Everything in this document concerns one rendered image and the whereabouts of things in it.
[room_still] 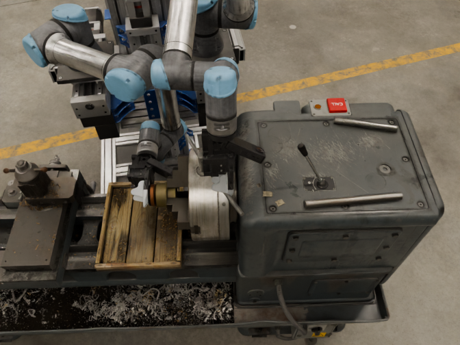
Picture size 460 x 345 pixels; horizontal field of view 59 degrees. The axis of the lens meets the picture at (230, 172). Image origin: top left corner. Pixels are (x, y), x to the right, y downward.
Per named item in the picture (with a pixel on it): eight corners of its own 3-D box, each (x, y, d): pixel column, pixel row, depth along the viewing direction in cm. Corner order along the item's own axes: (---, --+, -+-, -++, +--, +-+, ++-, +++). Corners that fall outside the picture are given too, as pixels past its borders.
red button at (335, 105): (343, 101, 142) (343, 97, 141) (346, 114, 139) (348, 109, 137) (325, 102, 142) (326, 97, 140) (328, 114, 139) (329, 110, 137)
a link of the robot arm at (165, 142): (174, 153, 170) (171, 135, 161) (157, 172, 164) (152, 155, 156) (159, 146, 173) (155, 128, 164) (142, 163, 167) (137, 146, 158)
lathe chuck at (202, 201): (218, 176, 162) (216, 128, 135) (220, 253, 146) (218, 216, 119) (195, 176, 162) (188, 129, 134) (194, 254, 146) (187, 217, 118)
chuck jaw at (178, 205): (200, 195, 136) (199, 224, 128) (200, 205, 140) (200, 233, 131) (166, 196, 136) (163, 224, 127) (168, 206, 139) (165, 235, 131)
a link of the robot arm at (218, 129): (235, 107, 103) (237, 122, 96) (236, 123, 105) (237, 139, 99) (205, 108, 103) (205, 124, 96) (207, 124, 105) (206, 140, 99)
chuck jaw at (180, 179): (200, 183, 142) (199, 149, 139) (200, 187, 137) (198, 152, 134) (168, 183, 141) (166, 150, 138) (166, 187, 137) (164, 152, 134)
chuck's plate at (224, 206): (227, 176, 162) (226, 128, 135) (229, 252, 146) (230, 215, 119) (218, 176, 162) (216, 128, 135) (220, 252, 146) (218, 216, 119)
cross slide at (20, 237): (76, 169, 165) (72, 162, 161) (53, 270, 140) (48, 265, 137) (34, 170, 165) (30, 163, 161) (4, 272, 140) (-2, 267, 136)
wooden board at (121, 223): (184, 185, 168) (183, 179, 165) (181, 269, 147) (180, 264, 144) (110, 187, 167) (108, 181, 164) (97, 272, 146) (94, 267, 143)
